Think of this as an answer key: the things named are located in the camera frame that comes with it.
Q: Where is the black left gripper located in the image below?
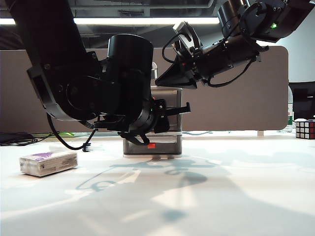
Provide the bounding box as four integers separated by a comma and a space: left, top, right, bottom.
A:
152, 98, 191, 134

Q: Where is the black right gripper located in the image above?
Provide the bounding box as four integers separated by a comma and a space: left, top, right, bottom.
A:
155, 40, 234, 89

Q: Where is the white plastic drawer cabinet frame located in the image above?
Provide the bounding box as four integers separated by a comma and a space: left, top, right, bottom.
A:
123, 86, 183, 158

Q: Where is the napkin pack purple print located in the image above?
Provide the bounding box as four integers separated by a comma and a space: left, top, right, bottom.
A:
19, 151, 78, 177

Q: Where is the smoky drawer without napkins, uppermost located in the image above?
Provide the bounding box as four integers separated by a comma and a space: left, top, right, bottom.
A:
150, 89, 183, 109

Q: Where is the smoky drawer lowest tier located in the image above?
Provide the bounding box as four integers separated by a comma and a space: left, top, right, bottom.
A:
123, 136, 183, 154

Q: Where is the brown desk partition panel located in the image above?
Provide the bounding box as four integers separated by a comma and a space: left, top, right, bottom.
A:
0, 45, 289, 132

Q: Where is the ceiling light strip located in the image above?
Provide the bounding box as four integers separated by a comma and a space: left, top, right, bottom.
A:
0, 17, 220, 25

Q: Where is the clear water bottle green label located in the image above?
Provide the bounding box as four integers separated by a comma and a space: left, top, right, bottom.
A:
286, 98, 295, 128

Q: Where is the black monitor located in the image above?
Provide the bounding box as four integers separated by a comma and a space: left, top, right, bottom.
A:
288, 82, 315, 121

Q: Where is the black Rubik's cube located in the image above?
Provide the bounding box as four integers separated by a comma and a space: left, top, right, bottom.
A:
295, 119, 315, 140

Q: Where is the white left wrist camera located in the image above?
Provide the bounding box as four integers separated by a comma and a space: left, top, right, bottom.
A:
150, 61, 158, 80

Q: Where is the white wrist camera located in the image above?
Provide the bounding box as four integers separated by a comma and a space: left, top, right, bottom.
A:
173, 21, 196, 46
150, 61, 158, 80

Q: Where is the black right camera cable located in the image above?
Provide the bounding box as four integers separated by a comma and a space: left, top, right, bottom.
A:
161, 32, 184, 65

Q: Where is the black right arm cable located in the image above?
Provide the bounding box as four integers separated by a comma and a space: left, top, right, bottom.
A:
207, 56, 257, 89

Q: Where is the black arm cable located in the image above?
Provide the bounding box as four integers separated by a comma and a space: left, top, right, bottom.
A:
46, 113, 97, 151
207, 56, 257, 89

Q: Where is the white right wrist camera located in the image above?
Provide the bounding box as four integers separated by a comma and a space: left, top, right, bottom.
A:
173, 21, 196, 46

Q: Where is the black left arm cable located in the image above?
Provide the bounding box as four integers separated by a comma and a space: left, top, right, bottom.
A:
46, 113, 97, 151

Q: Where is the black cable bundle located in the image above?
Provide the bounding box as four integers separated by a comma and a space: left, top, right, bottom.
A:
0, 131, 61, 146

